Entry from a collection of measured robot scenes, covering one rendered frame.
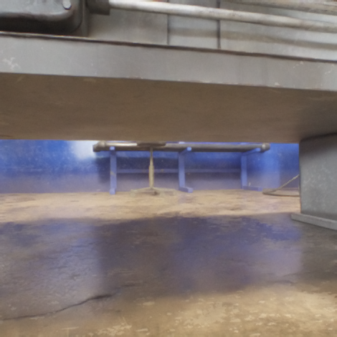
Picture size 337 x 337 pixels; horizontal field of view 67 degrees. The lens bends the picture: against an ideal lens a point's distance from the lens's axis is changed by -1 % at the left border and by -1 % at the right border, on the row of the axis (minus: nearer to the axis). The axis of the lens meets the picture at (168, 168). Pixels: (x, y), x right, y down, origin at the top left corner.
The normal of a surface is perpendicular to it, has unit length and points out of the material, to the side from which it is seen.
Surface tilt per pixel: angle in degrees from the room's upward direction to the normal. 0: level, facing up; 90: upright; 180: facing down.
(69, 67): 90
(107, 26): 90
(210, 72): 90
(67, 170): 90
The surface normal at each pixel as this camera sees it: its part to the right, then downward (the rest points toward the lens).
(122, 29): 0.18, -0.03
